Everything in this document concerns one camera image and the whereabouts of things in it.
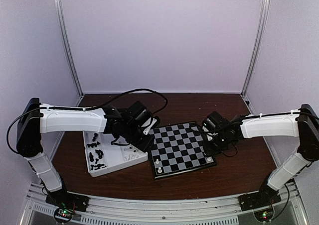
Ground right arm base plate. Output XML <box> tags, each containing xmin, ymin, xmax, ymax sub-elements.
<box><xmin>238</xmin><ymin>192</ymin><xmax>281</xmax><ymax>211</ymax></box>

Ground right aluminium frame post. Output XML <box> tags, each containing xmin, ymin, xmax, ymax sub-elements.
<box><xmin>241</xmin><ymin>0</ymin><xmax>271</xmax><ymax>98</ymax></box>

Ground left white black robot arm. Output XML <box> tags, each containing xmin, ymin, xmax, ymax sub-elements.
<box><xmin>12</xmin><ymin>98</ymin><xmax>158</xmax><ymax>207</ymax></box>

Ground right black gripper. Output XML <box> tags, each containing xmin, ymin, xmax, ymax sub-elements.
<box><xmin>202</xmin><ymin>132</ymin><xmax>229</xmax><ymax>157</ymax></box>

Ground left aluminium frame post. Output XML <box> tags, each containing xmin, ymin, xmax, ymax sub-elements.
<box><xmin>54</xmin><ymin>0</ymin><xmax>84</xmax><ymax>97</ymax></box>

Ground white chess pieces pile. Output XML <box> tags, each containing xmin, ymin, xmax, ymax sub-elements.
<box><xmin>122</xmin><ymin>145</ymin><xmax>148</xmax><ymax>161</ymax></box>

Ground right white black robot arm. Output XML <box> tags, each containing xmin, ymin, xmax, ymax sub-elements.
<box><xmin>201</xmin><ymin>104</ymin><xmax>319</xmax><ymax>206</ymax></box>

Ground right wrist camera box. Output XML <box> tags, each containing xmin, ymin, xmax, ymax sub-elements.
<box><xmin>202</xmin><ymin>111</ymin><xmax>230</xmax><ymax>133</ymax></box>

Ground black chess pieces pile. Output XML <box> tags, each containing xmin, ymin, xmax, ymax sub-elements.
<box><xmin>84</xmin><ymin>132</ymin><xmax>107</xmax><ymax>173</ymax></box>

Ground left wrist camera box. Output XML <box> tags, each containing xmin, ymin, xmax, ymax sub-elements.
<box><xmin>128</xmin><ymin>101</ymin><xmax>152</xmax><ymax>126</ymax></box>

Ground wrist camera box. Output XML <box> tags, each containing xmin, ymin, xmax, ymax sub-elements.
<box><xmin>202</xmin><ymin>111</ymin><xmax>230</xmax><ymax>133</ymax></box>
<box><xmin>128</xmin><ymin>101</ymin><xmax>152</xmax><ymax>126</ymax></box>

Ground aluminium frame post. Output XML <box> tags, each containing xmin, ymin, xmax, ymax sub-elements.
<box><xmin>54</xmin><ymin>0</ymin><xmax>84</xmax><ymax>97</ymax></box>
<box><xmin>241</xmin><ymin>0</ymin><xmax>271</xmax><ymax>98</ymax></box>

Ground controller circuit board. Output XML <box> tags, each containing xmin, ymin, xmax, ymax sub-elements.
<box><xmin>254</xmin><ymin>208</ymin><xmax>274</xmax><ymax>223</ymax></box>
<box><xmin>53</xmin><ymin>208</ymin><xmax>74</xmax><ymax>223</ymax></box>

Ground white compartment tray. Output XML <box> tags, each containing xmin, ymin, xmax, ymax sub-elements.
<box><xmin>83</xmin><ymin>131</ymin><xmax>148</xmax><ymax>177</ymax></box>

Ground left controller circuit board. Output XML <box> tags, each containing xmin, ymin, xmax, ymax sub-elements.
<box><xmin>53</xmin><ymin>208</ymin><xmax>74</xmax><ymax>223</ymax></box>

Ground front aluminium rail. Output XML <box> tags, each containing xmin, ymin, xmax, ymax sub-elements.
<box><xmin>18</xmin><ymin>182</ymin><xmax>310</xmax><ymax>225</ymax></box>

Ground right controller circuit board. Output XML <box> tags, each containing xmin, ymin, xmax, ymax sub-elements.
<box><xmin>254</xmin><ymin>208</ymin><xmax>274</xmax><ymax>223</ymax></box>

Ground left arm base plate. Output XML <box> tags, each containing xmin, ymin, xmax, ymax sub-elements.
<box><xmin>45</xmin><ymin>193</ymin><xmax>89</xmax><ymax>212</ymax></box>

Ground left black cable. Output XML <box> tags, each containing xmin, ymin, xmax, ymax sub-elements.
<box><xmin>99</xmin><ymin>88</ymin><xmax>169</xmax><ymax>117</ymax></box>

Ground black white chess board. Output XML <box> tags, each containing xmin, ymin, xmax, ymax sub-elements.
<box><xmin>148</xmin><ymin>121</ymin><xmax>217</xmax><ymax>180</ymax></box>

